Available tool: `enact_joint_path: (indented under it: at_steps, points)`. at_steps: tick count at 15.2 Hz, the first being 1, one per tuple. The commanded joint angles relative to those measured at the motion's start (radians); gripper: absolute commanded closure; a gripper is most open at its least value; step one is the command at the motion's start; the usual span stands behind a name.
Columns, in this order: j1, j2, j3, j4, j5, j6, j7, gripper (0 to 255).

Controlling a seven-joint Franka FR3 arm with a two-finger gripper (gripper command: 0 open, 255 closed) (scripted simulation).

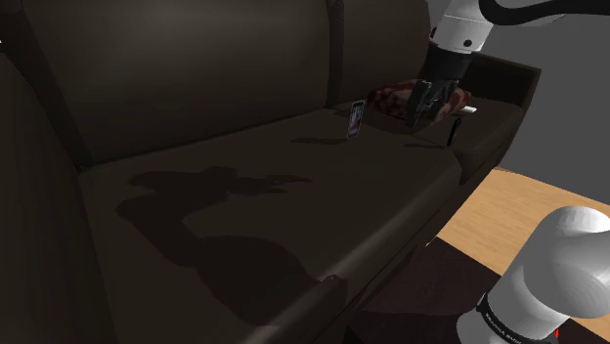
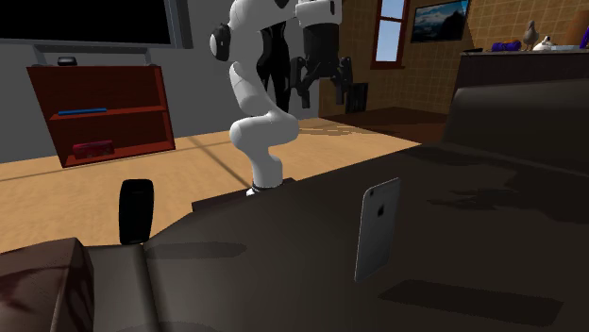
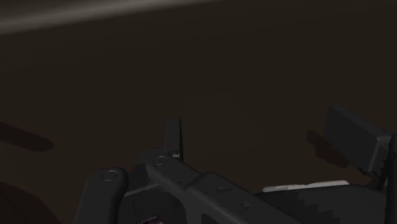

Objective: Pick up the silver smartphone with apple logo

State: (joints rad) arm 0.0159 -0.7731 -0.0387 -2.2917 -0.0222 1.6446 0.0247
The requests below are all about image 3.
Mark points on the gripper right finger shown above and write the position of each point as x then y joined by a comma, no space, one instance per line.
356,139

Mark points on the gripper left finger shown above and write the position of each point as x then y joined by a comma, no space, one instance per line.
167,173

